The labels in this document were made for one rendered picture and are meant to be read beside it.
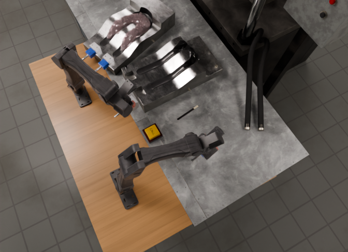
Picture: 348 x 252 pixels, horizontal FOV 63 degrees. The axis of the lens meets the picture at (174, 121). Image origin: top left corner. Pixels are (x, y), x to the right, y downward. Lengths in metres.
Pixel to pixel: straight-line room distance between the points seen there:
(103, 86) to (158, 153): 0.36
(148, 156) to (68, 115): 0.73
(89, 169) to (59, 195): 0.90
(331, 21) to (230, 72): 0.56
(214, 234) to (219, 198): 0.82
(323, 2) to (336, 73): 1.58
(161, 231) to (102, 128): 0.60
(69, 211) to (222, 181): 1.28
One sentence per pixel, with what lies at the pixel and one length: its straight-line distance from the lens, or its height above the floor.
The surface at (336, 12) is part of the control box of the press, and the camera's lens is 1.48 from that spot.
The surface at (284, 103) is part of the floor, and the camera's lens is 2.65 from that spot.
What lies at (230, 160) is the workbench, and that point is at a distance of 1.49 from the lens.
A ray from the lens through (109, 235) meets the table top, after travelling 1.43.
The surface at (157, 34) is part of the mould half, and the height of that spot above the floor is 0.85.
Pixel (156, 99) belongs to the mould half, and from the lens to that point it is 1.47.
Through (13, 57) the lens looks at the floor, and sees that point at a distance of 3.02.
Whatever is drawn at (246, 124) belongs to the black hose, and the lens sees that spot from 1.54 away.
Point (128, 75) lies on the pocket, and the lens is 1.58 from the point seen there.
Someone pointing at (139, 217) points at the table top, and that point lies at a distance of 1.42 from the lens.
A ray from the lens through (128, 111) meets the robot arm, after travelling 1.21.
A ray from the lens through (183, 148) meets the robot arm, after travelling 1.04.
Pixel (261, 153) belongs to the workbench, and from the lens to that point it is 1.54.
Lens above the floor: 2.21
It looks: 68 degrees down
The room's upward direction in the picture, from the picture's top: 3 degrees clockwise
